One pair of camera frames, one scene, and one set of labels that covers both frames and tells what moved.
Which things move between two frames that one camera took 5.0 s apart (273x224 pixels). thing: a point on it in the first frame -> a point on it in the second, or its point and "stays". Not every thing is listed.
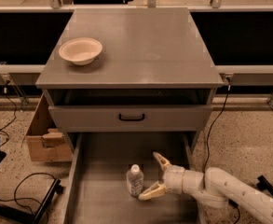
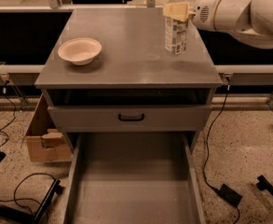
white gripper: x=173 y=177 -> x=203 y=13
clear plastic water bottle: x=134 y=180 -> x=176 y=32
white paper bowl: x=81 y=51 stays
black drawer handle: x=130 y=119 stays
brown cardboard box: x=47 y=142 stays
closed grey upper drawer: x=130 y=119 stays
